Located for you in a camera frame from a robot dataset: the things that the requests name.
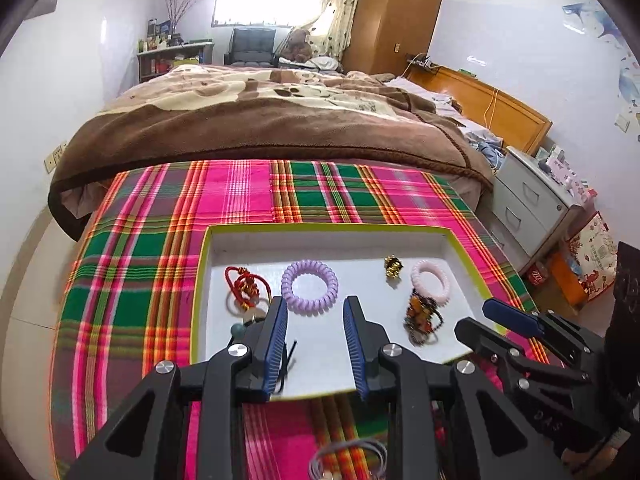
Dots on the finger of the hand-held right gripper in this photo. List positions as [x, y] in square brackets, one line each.
[510, 316]
[480, 337]

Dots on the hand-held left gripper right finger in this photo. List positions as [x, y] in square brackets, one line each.
[352, 345]

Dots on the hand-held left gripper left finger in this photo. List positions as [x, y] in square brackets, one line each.
[275, 345]

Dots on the small gold black charm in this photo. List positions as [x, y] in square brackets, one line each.
[392, 266]

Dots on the yellow-green shallow cardboard box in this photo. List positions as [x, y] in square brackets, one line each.
[350, 255]

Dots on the red label cola bottle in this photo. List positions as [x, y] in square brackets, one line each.
[537, 275]

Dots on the orange box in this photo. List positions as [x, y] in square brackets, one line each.
[565, 277]

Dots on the red white gift bag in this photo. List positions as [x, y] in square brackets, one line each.
[595, 250]

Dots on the grey drawer cabinet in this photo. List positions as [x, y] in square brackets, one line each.
[530, 195]

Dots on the pink green plaid cloth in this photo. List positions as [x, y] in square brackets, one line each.
[150, 260]

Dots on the pink boxes on cabinet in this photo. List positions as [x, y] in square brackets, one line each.
[565, 172]

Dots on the light blue clothes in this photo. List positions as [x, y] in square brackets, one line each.
[485, 152]

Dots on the wooden bed headboard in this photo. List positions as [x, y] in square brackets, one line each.
[500, 105]

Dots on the brown blanket bed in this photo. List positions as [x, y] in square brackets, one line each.
[250, 130]

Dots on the white bed linen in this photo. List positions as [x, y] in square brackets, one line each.
[425, 97]

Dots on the power strip with plugs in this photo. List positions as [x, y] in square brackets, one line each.
[420, 61]

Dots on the dark grey armchair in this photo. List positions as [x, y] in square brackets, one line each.
[250, 47]

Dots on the brown teddy bear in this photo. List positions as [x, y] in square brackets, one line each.
[299, 45]

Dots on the cluttered low shelf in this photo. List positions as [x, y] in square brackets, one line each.
[170, 60]

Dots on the wooden wardrobe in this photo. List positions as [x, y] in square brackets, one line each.
[400, 10]

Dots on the window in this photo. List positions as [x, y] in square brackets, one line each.
[265, 5]

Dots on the patterned curtain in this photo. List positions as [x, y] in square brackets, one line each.
[340, 0]

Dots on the vase of dry branches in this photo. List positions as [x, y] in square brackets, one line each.
[177, 10]

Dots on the wall socket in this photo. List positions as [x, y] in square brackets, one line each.
[55, 156]

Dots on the blue wall decal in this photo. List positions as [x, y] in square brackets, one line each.
[610, 35]

